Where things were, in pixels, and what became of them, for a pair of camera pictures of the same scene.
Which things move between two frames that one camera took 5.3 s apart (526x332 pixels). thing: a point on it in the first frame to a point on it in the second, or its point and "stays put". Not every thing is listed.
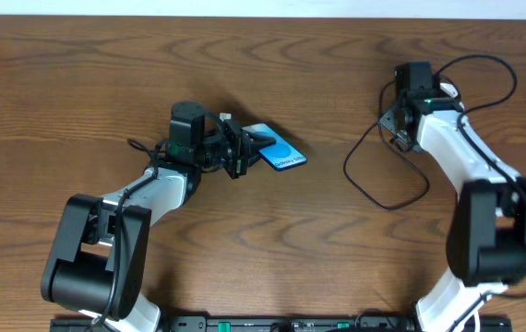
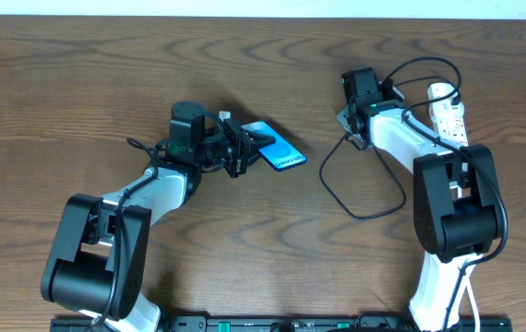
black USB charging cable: (393, 149) to (336, 142)
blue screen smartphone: (281, 154) stays put
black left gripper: (236, 148) stays put
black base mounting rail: (280, 324) stays put
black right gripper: (392, 121) to (345, 121)
